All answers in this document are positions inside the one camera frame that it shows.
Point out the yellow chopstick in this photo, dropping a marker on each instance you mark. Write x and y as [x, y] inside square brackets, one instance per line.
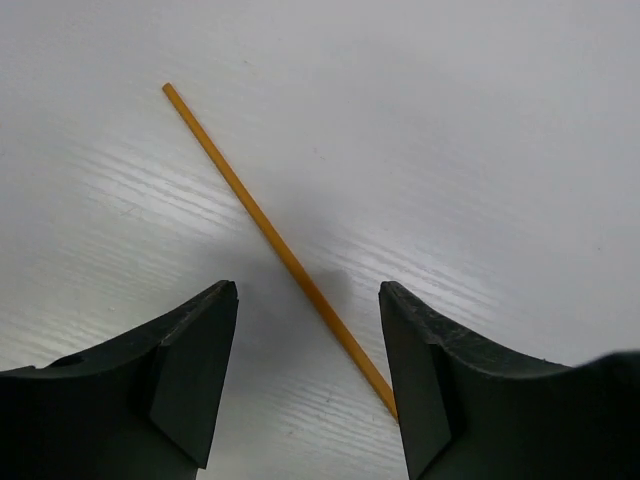
[324, 309]

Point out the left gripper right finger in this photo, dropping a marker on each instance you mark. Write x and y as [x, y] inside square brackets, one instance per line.
[470, 408]

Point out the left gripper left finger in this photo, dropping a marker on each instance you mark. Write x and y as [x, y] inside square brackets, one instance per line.
[142, 405]

